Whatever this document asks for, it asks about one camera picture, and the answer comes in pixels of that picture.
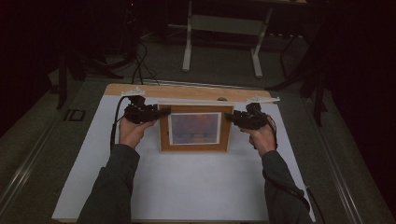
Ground metal rail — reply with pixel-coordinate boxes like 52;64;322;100
304;99;365;224
141;78;262;91
0;118;60;213

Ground white table mat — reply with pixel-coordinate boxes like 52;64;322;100
50;94;316;222

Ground left hand-held gripper cable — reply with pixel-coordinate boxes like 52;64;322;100
110;95;132;152

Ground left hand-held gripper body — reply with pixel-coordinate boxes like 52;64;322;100
120;87;158;125

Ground person's right hand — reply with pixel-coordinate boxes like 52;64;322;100
241;119;277;157

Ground black metal stand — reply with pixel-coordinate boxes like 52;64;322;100
265;31;328;127
55;46;124;110

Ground black floor cables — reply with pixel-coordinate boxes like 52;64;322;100
132;40;161;86

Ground person's left hand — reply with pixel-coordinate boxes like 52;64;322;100
119;116;156;149

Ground right hand-held gripper cable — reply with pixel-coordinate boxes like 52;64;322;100
265;115;328;224

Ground black floor bracket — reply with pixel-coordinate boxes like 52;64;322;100
64;108;87;122

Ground wooden picture frame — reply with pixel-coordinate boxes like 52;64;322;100
157;100;235;153

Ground white metal desk frame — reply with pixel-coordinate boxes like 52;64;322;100
181;0;275;78

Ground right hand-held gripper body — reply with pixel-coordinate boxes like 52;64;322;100
239;95;280;131

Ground hand-held gripper cable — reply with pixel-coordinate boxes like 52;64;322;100
110;95;132;152
265;115;328;224

